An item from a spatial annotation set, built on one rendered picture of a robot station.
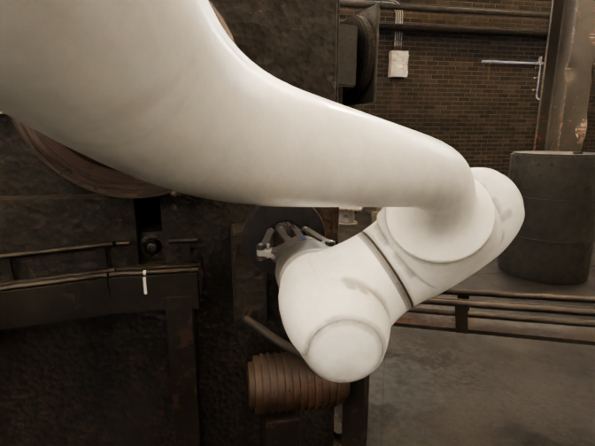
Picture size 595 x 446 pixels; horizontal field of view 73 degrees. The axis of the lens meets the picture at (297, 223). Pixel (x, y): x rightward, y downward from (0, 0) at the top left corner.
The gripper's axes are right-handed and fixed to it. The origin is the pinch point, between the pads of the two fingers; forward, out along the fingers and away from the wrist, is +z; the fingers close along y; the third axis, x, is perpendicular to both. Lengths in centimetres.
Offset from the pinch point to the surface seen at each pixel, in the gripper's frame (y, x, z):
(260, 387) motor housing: -4.9, -34.6, -0.2
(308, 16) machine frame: 11, 44, 35
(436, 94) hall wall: 368, 52, 632
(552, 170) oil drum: 200, -14, 156
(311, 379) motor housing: 6.0, -34.1, 0.1
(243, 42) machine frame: -5, 37, 35
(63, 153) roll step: -42.4, 12.4, 16.2
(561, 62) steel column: 319, 70, 300
